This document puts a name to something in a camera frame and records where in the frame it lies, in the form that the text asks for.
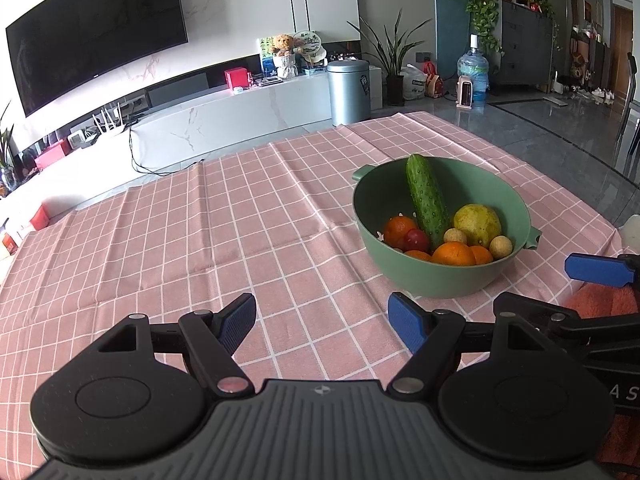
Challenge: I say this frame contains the pink box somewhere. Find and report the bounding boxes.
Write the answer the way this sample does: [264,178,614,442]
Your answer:
[34,139,72,172]

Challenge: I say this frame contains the brown wooden door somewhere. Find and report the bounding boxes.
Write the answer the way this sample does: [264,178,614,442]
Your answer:
[612,4,637,102]

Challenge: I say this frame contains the orange cloth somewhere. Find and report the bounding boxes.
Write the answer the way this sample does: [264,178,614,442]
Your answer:
[565,280,640,466]

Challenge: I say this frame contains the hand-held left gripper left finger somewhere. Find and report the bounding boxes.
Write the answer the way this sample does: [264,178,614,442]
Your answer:
[97,293,257,396]

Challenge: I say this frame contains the grey drawer cabinet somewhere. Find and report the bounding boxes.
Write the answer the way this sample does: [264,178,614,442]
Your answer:
[499,0,557,87]

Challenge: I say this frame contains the brown teddy bear bouquet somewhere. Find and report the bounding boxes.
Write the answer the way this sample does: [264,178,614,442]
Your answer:
[271,34,301,80]

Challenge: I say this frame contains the small pink white heater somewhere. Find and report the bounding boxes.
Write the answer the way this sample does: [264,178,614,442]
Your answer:
[456,75,476,109]

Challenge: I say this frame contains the white marble television console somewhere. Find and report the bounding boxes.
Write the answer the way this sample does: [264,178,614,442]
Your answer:
[0,67,373,213]

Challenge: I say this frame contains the potted green plant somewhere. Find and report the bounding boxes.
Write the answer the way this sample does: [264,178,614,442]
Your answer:
[0,101,20,193]

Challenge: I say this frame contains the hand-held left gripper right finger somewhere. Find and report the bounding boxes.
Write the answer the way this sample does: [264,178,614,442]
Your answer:
[387,292,551,395]

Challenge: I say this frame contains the black cable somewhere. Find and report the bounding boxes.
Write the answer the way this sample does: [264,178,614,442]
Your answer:
[128,124,206,175]

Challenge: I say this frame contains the blue water jug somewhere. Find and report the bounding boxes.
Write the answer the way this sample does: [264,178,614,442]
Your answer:
[457,34,490,104]

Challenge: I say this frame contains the potted snake plant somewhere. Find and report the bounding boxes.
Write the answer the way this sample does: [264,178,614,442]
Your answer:
[347,9,432,107]

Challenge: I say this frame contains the red white box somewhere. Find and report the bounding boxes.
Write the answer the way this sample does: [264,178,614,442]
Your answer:
[29,204,52,232]

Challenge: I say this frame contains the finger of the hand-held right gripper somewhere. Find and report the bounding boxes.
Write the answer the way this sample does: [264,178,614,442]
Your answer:
[493,292,640,356]
[565,254,640,288]

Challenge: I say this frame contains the trailing green pothos plant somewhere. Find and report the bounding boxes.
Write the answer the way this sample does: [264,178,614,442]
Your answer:
[444,0,512,57]

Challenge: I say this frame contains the small red plum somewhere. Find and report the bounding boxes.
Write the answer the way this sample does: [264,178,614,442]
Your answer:
[404,228,431,253]

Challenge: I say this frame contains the green cucumber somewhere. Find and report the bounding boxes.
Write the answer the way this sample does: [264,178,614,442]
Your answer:
[406,154,452,251]

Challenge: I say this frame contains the round printed hand fan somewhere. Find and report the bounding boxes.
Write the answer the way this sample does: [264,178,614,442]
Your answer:
[292,30,327,59]

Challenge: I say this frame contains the black wall television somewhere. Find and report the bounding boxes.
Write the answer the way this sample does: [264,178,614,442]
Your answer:
[6,0,189,117]

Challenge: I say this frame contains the green colander bowl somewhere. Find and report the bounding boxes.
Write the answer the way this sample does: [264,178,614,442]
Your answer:
[351,156,543,298]

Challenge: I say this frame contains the white cloth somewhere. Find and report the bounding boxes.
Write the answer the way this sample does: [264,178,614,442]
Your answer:
[619,215,640,252]

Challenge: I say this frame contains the white router with antennas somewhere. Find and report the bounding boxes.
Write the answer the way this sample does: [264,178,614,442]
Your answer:
[92,102,127,139]

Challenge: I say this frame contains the pink checked tablecloth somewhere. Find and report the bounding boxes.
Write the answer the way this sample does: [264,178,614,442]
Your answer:
[0,110,621,466]

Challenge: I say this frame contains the red gift bag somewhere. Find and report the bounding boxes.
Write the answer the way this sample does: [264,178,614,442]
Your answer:
[424,60,447,99]

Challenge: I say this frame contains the yellow green lemon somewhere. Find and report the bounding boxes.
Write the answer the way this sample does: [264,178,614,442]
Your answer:
[452,203,502,248]

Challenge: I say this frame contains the grey blue trash can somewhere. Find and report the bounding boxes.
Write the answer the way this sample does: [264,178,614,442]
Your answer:
[326,59,372,127]

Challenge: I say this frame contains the white printed shopping bag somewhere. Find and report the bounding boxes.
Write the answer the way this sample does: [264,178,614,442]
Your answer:
[401,64,430,101]

